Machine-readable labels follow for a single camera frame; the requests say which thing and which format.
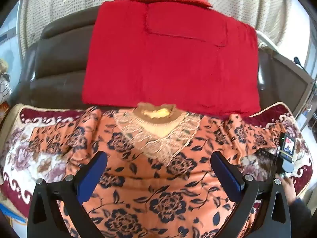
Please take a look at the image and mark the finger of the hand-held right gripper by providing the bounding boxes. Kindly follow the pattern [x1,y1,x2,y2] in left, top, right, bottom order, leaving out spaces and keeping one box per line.
[256,149,279,161]

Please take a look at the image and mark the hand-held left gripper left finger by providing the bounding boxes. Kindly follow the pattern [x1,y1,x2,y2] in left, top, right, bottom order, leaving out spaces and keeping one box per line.
[27,151,108,238]

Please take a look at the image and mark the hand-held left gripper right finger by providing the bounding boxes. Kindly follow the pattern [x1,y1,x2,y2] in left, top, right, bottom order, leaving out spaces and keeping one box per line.
[210,151,291,238]

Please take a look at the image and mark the orange floral garment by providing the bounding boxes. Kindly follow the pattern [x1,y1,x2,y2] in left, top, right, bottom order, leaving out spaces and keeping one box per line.
[30,102,285,238]

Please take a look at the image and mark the person's right hand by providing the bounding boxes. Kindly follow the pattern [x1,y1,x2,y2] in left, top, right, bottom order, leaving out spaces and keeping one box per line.
[275,172,297,205]

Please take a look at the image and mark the maroon white floral blanket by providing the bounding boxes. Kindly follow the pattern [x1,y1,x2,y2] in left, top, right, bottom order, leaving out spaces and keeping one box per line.
[0,102,314,238]

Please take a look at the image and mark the white framed grey panel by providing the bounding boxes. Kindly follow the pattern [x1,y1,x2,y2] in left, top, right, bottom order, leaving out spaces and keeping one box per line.
[256,30,316,119]

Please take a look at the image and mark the blue flat object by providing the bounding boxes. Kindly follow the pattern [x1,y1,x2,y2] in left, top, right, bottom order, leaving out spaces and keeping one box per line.
[0,201,28,220]

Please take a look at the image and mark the brown leather sofa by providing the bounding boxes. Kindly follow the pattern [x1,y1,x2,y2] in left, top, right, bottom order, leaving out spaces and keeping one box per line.
[21,5,263,107]

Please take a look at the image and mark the folded red garment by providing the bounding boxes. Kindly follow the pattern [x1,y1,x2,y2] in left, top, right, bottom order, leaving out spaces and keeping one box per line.
[82,0,262,117]

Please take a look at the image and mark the colourful printed cloth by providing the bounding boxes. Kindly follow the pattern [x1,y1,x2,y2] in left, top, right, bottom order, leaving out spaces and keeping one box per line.
[0,57,13,112]

